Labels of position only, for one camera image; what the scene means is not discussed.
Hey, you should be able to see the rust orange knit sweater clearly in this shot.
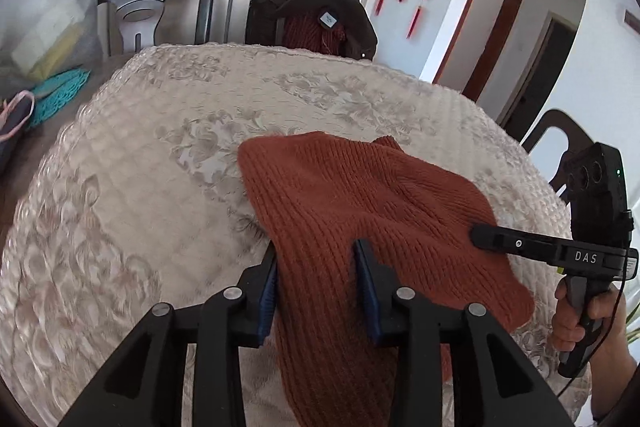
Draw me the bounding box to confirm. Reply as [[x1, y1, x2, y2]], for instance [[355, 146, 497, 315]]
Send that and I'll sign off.
[[236, 131, 536, 427]]

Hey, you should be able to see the person's right hand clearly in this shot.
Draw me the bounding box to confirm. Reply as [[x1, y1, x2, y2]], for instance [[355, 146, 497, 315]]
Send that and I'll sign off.
[[549, 278, 629, 360]]

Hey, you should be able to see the dark wooden chair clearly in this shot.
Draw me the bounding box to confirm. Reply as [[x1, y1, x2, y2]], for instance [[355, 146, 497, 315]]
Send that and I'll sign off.
[[521, 108, 593, 202]]

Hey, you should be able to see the cream quilted bedspread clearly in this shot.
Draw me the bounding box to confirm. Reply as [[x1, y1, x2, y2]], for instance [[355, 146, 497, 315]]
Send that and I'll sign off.
[[1, 44, 570, 426]]

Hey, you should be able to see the grey pink slipper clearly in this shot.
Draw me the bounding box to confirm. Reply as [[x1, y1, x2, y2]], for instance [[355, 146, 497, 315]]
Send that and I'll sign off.
[[0, 90, 36, 160]]

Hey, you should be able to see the teal woven mat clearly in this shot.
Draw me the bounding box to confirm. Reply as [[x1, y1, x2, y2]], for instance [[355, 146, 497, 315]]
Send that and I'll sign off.
[[27, 68, 91, 129]]

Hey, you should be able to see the dark brown jacket on chair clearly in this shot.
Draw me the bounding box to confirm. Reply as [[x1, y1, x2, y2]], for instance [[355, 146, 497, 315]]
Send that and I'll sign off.
[[245, 0, 378, 61]]

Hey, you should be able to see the dark plastic chair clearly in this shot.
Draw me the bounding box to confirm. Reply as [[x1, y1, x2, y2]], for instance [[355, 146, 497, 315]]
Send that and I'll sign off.
[[96, 0, 214, 53]]

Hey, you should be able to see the clear plastic bag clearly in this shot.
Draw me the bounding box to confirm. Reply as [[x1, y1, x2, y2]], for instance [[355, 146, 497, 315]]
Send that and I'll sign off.
[[1, 0, 103, 83]]

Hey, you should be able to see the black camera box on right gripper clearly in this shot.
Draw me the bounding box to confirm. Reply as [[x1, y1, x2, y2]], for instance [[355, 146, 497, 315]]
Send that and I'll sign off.
[[562, 142, 634, 248]]

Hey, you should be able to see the brown wooden door frame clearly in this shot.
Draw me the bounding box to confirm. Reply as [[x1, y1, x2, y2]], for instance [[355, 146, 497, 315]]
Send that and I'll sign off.
[[434, 0, 523, 102]]

